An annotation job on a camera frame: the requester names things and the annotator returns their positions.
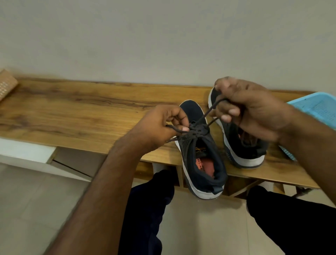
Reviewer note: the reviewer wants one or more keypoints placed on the person's right hand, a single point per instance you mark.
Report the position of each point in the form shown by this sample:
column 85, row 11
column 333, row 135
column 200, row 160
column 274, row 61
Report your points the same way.
column 257, row 113

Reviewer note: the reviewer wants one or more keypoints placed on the person's left hand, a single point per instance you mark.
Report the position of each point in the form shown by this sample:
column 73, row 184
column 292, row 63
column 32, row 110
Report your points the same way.
column 155, row 128

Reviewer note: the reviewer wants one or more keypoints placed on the person's right forearm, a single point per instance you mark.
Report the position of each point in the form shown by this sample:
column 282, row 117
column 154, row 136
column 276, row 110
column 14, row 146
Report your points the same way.
column 312, row 147

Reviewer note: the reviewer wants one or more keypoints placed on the person's left forearm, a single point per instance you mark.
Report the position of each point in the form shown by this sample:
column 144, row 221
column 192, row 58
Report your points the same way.
column 97, row 207

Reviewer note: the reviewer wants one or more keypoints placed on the blue plastic basket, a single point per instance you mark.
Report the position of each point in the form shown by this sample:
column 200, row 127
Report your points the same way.
column 320, row 105

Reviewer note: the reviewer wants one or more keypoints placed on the wooden table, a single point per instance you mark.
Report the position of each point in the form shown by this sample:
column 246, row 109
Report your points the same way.
column 65, row 110

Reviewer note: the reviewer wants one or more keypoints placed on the white drawer unit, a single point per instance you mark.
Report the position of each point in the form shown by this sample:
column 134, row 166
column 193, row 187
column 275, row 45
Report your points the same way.
column 23, row 151

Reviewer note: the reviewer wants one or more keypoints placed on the beige perforated basket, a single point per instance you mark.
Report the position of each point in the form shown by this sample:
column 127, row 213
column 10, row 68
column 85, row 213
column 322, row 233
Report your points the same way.
column 6, row 84

